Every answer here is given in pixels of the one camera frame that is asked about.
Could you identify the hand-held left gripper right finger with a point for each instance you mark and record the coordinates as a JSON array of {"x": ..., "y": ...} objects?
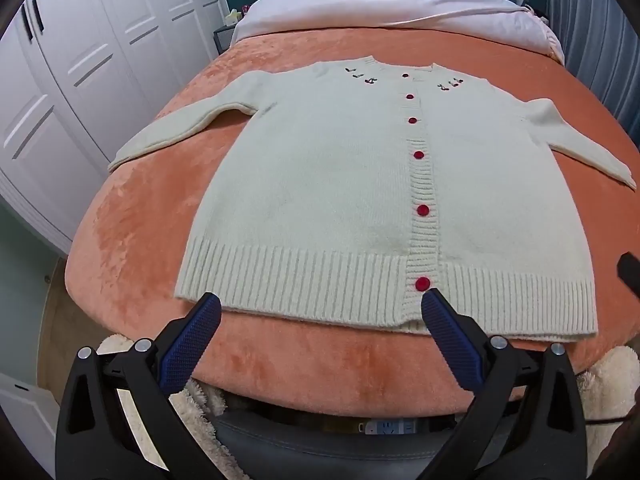
[{"x": 450, "y": 345}]

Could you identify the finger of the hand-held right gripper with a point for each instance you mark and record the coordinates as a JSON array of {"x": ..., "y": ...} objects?
[{"x": 631, "y": 275}]

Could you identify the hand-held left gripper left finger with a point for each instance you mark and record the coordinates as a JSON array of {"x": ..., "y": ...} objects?
[{"x": 192, "y": 345}]

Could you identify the cream knit cardigan red buttons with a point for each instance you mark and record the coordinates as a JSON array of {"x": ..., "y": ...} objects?
[{"x": 325, "y": 185}]

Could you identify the white fluffy rug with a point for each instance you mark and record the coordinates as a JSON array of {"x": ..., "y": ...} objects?
[{"x": 200, "y": 410}]

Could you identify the white power strip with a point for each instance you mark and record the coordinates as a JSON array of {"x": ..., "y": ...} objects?
[{"x": 385, "y": 428}]

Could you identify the orange plush blanket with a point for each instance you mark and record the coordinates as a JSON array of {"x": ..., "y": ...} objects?
[{"x": 150, "y": 240}]

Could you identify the white low cabinet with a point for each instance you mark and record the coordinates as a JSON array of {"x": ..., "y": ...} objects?
[{"x": 25, "y": 410}]

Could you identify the blue-grey curtain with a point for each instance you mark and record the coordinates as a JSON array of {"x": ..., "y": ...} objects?
[{"x": 595, "y": 35}]

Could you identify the black nightstand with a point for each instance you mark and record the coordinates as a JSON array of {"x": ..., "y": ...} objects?
[{"x": 222, "y": 40}]

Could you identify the white panelled wardrobe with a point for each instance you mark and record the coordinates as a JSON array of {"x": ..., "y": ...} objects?
[{"x": 100, "y": 35}]

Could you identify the tissue box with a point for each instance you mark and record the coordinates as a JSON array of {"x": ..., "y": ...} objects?
[{"x": 232, "y": 19}]

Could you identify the white duvet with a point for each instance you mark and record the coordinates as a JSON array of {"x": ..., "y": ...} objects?
[{"x": 375, "y": 5}]

